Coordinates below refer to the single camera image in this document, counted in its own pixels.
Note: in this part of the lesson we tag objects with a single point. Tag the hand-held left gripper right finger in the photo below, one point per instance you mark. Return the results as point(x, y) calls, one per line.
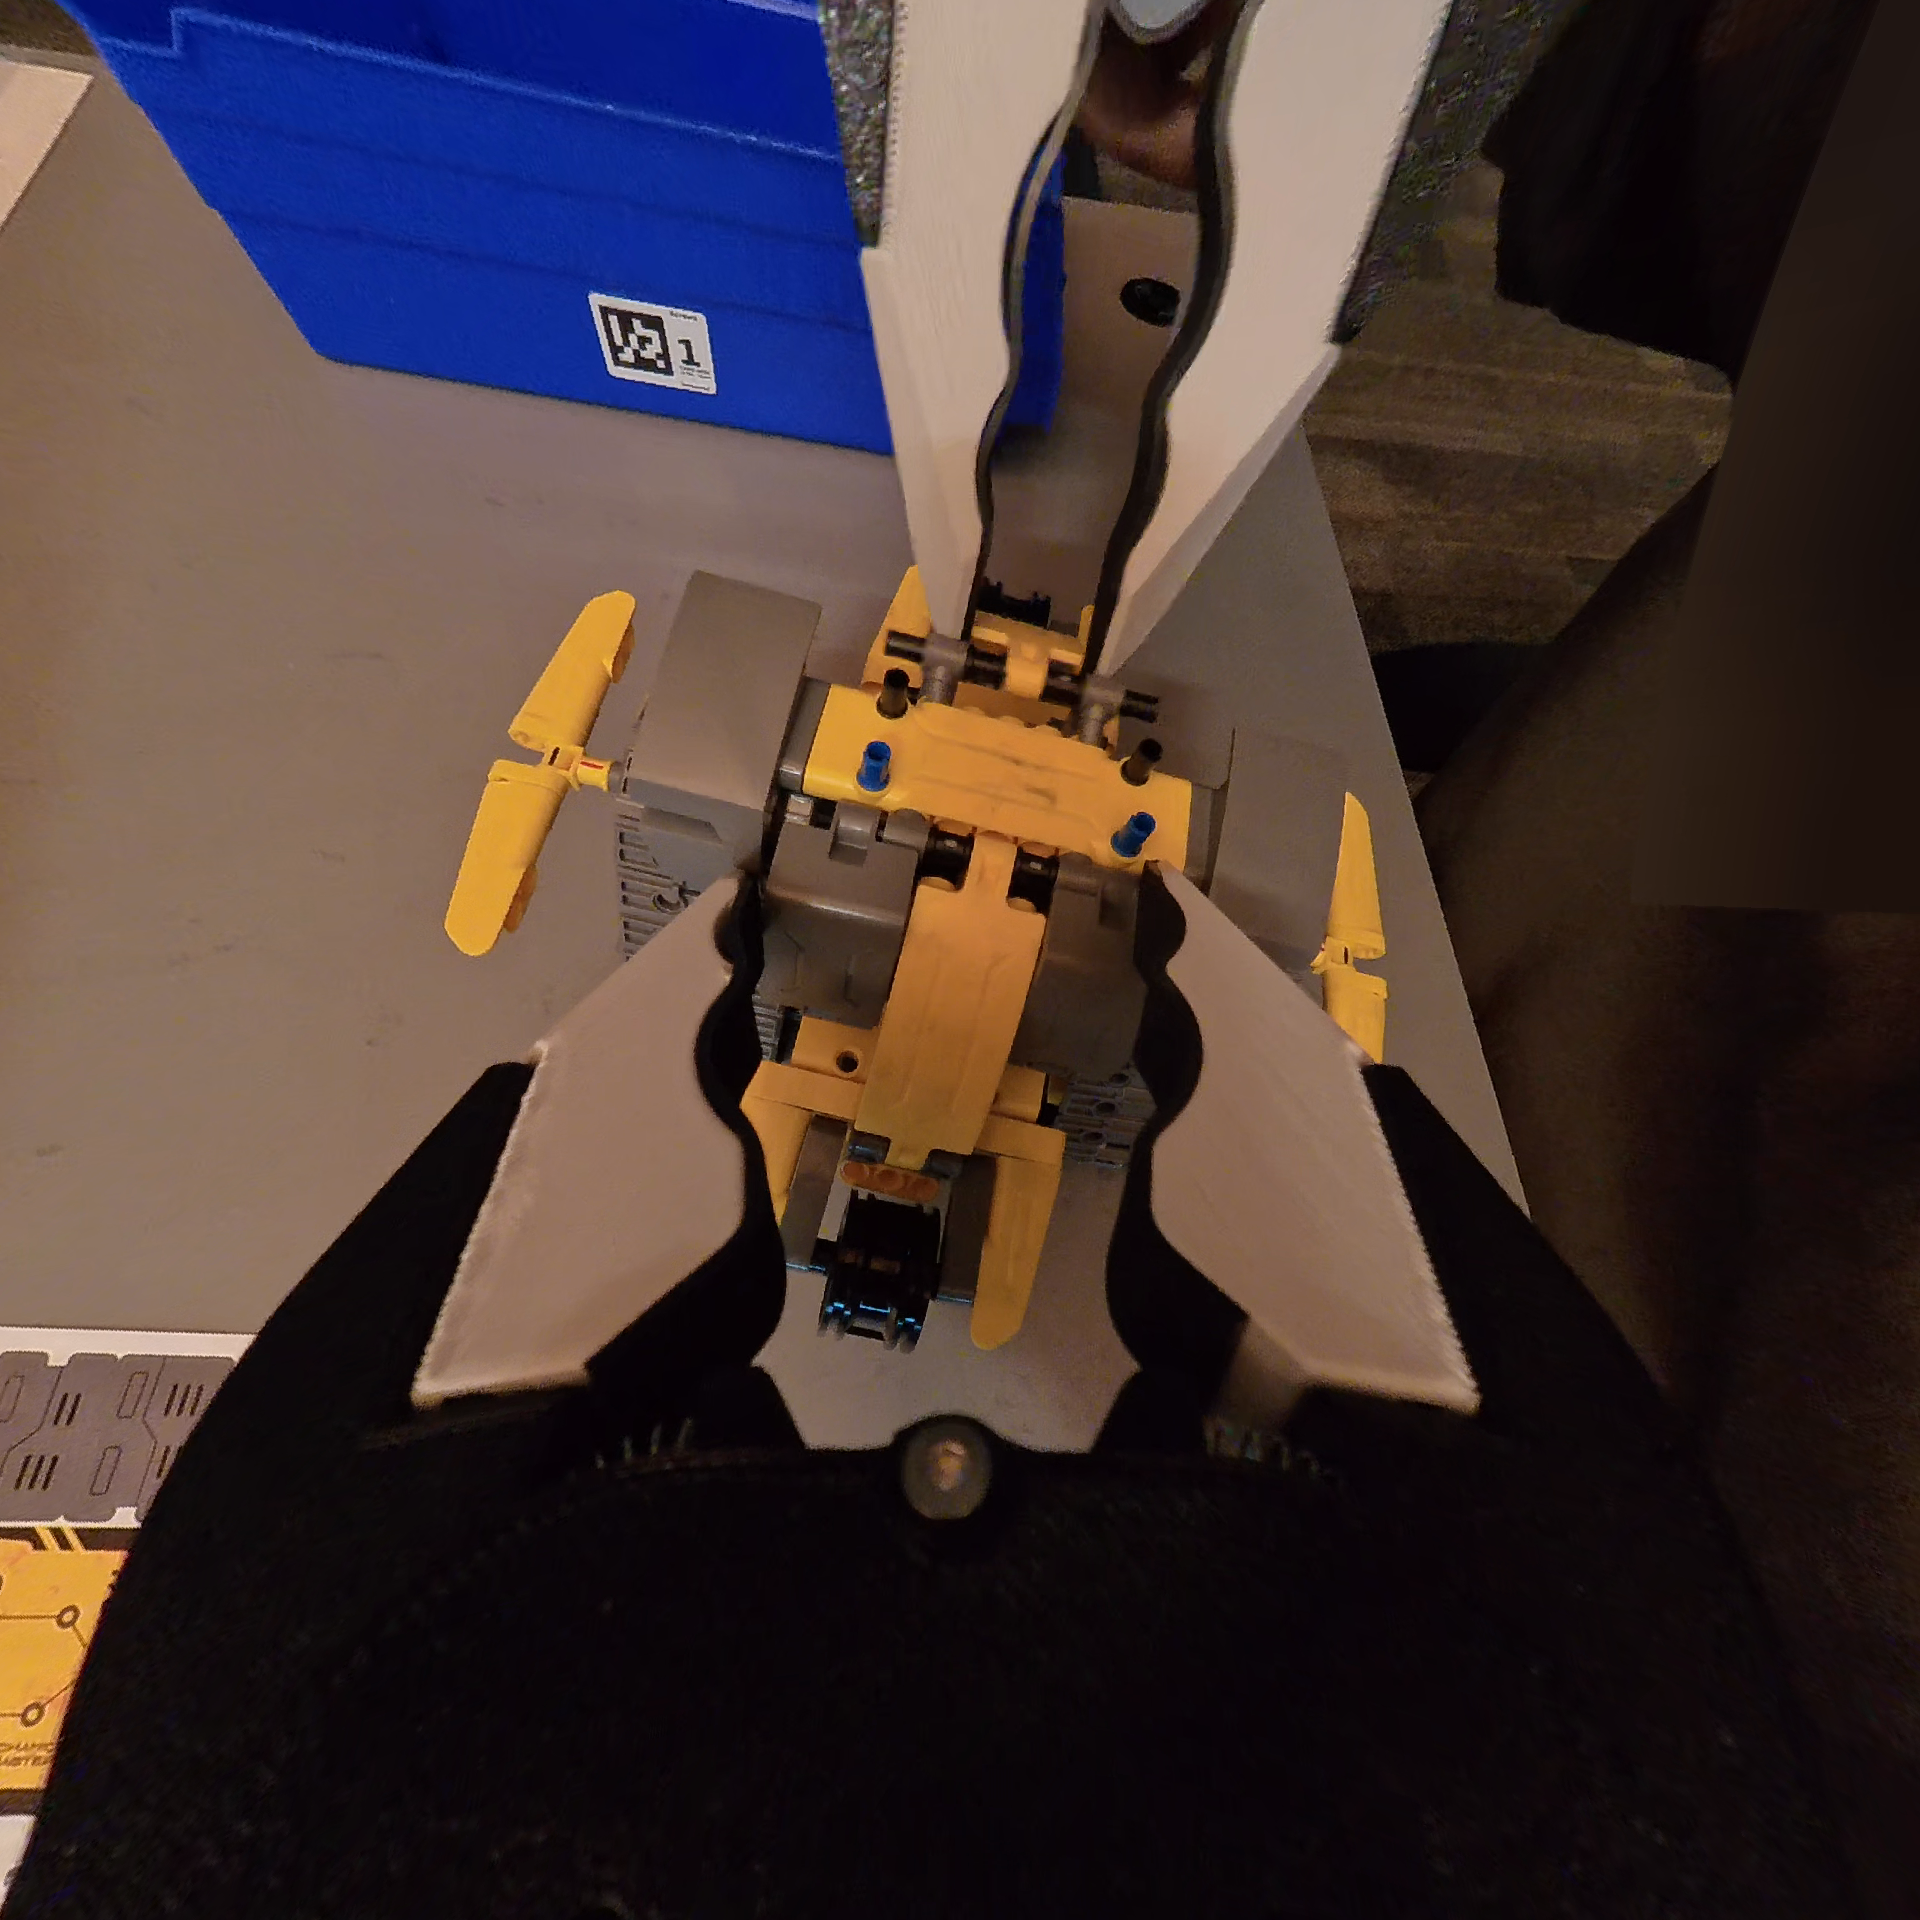
point(1291, 1172)

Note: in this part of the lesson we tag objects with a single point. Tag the person's right hand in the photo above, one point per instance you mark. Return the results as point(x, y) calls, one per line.
point(1148, 119)

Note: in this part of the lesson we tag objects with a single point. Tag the yellow grey toy brick vehicle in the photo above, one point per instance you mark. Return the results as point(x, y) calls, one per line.
point(946, 974)

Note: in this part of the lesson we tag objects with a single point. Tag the blue plastic bin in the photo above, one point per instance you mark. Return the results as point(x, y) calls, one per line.
point(525, 196)

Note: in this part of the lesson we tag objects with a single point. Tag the white printed instruction sheet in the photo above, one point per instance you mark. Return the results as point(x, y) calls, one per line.
point(30, 136)

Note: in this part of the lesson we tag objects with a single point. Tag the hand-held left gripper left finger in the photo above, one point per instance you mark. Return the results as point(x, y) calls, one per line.
point(601, 1172)

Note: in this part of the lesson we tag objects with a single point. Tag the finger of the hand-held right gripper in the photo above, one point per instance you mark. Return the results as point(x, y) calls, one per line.
point(1291, 271)
point(946, 301)

